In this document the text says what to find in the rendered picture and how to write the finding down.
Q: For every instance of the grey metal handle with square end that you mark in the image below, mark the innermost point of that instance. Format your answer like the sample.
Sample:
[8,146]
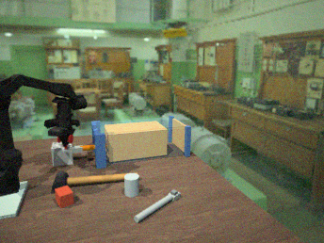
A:
[173,196]

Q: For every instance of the grey cylinder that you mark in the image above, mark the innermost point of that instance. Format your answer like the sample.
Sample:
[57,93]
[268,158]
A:
[131,185]

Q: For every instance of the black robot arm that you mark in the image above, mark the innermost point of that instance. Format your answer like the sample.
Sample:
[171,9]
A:
[11,158]

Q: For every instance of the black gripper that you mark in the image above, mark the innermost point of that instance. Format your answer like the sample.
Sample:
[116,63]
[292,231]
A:
[65,127]

